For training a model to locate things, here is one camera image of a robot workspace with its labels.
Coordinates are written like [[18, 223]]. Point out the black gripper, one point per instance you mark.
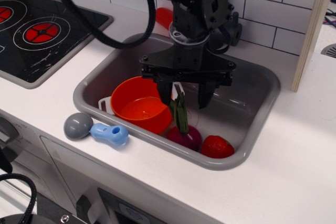
[[194, 64]]

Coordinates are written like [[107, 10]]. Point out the purple toy beet green stem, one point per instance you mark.
[[183, 133]]

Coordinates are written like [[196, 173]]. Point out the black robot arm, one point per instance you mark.
[[195, 20]]

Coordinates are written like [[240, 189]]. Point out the grey plastic sink basin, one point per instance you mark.
[[237, 113]]

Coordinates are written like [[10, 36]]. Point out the dark grey toy faucet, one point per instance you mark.
[[226, 35]]

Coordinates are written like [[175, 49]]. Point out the red toy strawberry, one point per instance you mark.
[[215, 146]]

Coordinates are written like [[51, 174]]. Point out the red toy sausage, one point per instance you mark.
[[164, 17]]

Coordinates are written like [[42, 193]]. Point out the grey and blue toy scoop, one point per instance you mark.
[[79, 125]]

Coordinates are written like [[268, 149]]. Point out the grey round floor vent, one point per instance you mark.
[[329, 50]]

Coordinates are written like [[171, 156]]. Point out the black toy stove top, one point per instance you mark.
[[37, 38]]

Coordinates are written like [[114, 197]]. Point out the light wooden side panel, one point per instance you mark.
[[310, 40]]

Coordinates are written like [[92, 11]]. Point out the grey oven knob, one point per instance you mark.
[[8, 132]]

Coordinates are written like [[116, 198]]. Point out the orange toy pot white handles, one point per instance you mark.
[[137, 101]]

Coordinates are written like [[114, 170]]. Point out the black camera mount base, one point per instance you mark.
[[44, 210]]

